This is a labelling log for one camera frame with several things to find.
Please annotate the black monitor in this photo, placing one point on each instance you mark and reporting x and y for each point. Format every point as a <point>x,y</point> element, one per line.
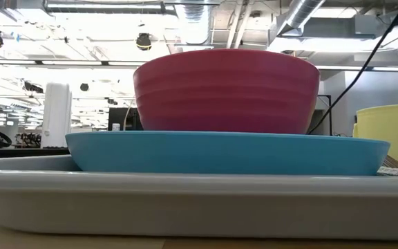
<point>126,119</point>

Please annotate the silver ventilation duct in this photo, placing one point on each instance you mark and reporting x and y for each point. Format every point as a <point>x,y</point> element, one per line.
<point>299,14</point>
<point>193,20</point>

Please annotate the black ceiling dome camera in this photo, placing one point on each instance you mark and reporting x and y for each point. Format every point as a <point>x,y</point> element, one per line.
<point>143,41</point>

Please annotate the yellow mug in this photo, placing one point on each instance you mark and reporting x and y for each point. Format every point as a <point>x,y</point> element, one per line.
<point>392,131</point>

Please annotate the black aluminium table frame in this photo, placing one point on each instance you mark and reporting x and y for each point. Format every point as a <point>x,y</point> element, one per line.
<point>23,153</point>

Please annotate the black background station frame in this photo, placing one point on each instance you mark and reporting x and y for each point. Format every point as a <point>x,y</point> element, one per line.
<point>330,114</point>

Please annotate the blue plate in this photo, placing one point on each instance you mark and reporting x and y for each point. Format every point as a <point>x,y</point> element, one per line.
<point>226,154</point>

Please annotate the white pillar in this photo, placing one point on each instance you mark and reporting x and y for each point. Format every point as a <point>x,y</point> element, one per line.
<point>56,114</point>

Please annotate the grey plastic tray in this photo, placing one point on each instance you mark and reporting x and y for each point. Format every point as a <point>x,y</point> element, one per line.
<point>199,207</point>

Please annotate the pink ribbed bowl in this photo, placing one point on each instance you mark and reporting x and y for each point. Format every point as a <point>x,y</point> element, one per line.
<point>226,93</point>

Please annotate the white bottle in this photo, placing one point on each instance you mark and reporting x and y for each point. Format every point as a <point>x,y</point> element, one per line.
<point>115,127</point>

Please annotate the long ceiling light strip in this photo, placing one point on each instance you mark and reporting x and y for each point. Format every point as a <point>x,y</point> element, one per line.
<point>71,63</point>

